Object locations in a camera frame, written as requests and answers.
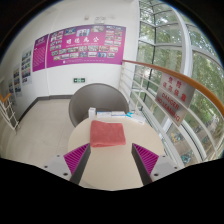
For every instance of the pink towel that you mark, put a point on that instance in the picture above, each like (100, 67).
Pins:
(107, 134)

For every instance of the green exit sign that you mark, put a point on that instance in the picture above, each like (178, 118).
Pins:
(79, 80)

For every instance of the narrow purple text poster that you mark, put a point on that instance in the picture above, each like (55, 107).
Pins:
(40, 53)

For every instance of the grey tub chair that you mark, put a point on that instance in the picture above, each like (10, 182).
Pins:
(98, 96)

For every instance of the large purple photo poster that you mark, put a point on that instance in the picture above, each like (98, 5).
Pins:
(86, 45)

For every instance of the white photo notice board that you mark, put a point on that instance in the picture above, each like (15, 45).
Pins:
(17, 81)
(26, 66)

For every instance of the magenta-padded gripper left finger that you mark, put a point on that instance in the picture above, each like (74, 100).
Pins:
(75, 160)

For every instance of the white railing with wooden handrail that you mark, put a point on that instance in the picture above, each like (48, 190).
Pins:
(156, 69)
(8, 111)

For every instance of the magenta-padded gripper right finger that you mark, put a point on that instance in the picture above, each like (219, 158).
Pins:
(148, 160)

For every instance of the red-lettered warning sign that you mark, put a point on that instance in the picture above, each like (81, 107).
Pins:
(173, 98)

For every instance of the flat white blue box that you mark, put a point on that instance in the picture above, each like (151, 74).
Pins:
(136, 117)
(103, 114)
(118, 113)

